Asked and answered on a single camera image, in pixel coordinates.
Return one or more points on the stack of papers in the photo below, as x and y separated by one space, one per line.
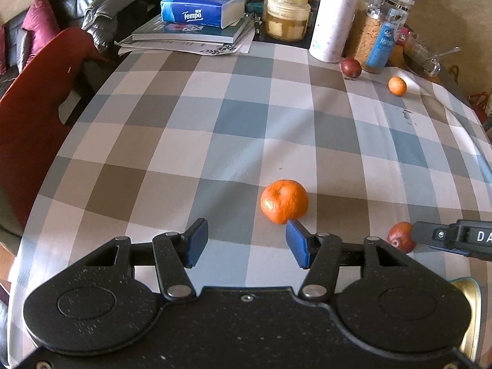
184 48

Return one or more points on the dark red plum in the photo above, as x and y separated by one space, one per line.
351 67

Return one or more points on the metal spoon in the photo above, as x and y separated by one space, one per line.
447 53

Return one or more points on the white bottle with purple lid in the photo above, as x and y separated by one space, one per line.
334 19

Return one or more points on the checked tablecloth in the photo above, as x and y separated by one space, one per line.
173 142

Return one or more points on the red bag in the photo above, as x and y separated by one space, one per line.
480 103

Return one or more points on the red chair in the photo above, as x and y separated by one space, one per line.
34 123

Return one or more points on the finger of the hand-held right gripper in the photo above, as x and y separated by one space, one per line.
424 232

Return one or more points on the glass jar with yellow lid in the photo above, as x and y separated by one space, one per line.
287 15

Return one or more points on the magenta cushion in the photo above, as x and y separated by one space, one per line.
40 27

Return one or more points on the grey jacket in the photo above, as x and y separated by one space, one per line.
115 7

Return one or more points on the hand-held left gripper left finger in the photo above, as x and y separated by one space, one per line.
196 244

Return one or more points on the glass jar with blue label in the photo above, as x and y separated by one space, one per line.
378 34

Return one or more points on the gold metal tray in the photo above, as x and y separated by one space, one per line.
471 315

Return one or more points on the glass bowl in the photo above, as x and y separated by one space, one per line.
421 55

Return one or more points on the wrinkled tangerine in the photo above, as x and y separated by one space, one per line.
284 201

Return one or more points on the small red fruit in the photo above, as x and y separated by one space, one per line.
398 235

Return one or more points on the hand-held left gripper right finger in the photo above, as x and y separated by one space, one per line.
298 242

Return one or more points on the black leather sofa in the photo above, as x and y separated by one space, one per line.
77 0

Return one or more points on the small orange kumquat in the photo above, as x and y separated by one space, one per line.
397 85

